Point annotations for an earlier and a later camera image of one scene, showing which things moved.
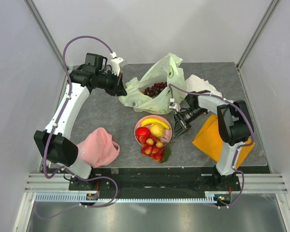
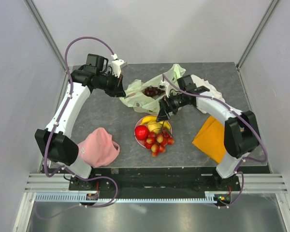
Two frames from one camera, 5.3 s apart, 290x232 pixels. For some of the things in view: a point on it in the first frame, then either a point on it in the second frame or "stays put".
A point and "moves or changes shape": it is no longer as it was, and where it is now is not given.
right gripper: x=181 y=125 -> x=162 y=115
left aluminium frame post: x=45 y=31 stays put
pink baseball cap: x=98 y=149 stays put
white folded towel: x=195 y=83 stays put
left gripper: x=118 y=89 stays put
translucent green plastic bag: x=166 y=70 moves or changes shape
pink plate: x=167 y=132 stays put
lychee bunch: x=154 y=148 -> x=156 y=143
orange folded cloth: x=209 y=140 stays put
